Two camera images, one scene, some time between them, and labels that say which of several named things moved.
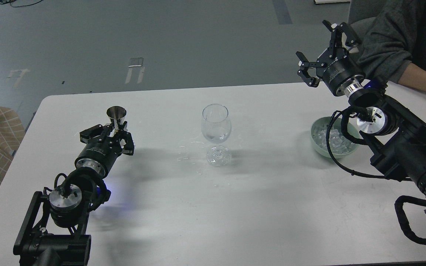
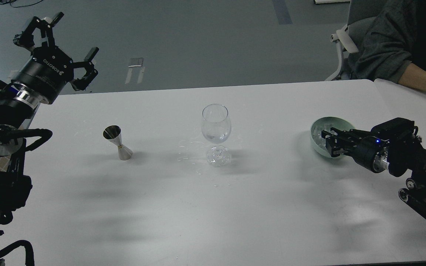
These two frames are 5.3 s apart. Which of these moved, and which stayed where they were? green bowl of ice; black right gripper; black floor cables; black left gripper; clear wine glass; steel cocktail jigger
Moved: black left gripper; black right gripper; steel cocktail jigger
Stayed: clear wine glass; black floor cables; green bowl of ice
